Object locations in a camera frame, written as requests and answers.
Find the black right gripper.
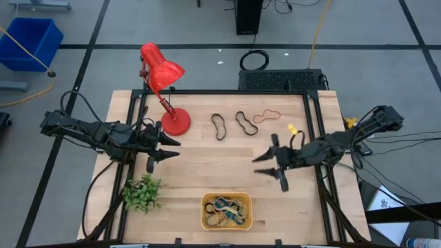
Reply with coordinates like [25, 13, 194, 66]
[252, 133, 300, 193]

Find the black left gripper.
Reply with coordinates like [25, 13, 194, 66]
[139, 121, 182, 174]

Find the wide black rubber band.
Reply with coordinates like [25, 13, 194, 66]
[235, 110, 259, 136]

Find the thin black rubber band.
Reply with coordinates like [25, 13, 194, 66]
[210, 113, 227, 142]

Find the blue rubber band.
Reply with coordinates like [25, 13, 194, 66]
[212, 197, 247, 225]

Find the yellow plastic bin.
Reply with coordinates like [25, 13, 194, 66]
[200, 192, 254, 231]

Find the blue plastic floor bin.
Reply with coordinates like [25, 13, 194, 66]
[0, 17, 65, 72]

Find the green plant in white pot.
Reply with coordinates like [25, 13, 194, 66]
[121, 173, 164, 216]

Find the red desk lamp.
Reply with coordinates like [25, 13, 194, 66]
[139, 42, 192, 137]

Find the black perforated computer case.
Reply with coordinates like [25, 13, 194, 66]
[238, 68, 327, 92]

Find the small black box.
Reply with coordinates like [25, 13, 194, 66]
[358, 143, 374, 157]

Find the white printed box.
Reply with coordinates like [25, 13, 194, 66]
[366, 185, 411, 247]

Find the black bar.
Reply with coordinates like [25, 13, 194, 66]
[365, 201, 441, 225]

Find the black computer tower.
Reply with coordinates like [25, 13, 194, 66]
[234, 0, 265, 36]

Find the white can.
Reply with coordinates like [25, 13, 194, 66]
[405, 237, 441, 248]

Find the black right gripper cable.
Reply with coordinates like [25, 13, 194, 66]
[289, 130, 307, 151]

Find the black aluminium table frame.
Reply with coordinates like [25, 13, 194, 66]
[77, 88, 371, 248]

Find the coiled black cable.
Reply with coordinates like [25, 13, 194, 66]
[238, 49, 270, 72]

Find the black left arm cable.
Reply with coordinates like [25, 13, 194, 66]
[59, 90, 104, 125]

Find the yellow cable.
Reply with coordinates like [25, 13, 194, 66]
[0, 26, 57, 108]
[307, 0, 331, 70]

